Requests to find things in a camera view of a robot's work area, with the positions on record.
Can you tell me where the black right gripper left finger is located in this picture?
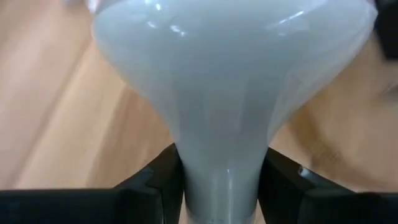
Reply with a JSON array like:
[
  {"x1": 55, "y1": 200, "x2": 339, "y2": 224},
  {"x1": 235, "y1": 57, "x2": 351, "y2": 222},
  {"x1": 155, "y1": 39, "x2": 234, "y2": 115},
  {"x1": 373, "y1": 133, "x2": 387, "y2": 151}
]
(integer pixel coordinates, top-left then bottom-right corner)
[{"x1": 114, "y1": 142, "x2": 187, "y2": 224}]

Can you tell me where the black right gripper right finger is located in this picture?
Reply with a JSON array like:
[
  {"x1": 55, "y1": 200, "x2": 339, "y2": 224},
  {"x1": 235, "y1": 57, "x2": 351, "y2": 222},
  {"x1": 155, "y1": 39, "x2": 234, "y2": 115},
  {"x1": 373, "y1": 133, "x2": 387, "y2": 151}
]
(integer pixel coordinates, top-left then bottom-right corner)
[{"x1": 257, "y1": 147, "x2": 358, "y2": 224}]

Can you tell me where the white frosted lightbulb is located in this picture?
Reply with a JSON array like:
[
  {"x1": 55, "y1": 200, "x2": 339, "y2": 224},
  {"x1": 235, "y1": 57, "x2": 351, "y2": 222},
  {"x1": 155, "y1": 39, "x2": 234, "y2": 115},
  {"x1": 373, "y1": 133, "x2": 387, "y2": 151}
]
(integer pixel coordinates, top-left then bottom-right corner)
[{"x1": 91, "y1": 0, "x2": 379, "y2": 224}]

